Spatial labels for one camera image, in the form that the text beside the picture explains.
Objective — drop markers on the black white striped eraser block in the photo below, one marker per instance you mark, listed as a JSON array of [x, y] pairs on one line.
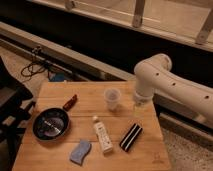
[[130, 137]]

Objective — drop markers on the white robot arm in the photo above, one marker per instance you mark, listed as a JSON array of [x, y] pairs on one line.
[[154, 74]]

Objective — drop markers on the white lotion bottle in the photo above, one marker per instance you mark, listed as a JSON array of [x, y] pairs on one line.
[[102, 135]]

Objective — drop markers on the black frying pan red handle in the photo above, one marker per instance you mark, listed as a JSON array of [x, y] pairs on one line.
[[53, 122]]

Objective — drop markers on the black chair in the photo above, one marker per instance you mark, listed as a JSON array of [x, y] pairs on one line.
[[15, 103]]

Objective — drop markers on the blue object on floor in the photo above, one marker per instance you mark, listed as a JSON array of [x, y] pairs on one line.
[[58, 78]]

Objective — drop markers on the blue sponge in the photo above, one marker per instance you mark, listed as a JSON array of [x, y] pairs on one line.
[[80, 151]]

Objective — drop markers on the clear plastic cup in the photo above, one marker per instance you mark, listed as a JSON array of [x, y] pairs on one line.
[[112, 98]]

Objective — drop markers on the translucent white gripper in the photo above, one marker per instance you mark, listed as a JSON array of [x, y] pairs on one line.
[[139, 103]]

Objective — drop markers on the metal window frame rail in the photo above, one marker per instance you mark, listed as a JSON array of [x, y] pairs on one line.
[[188, 22]]

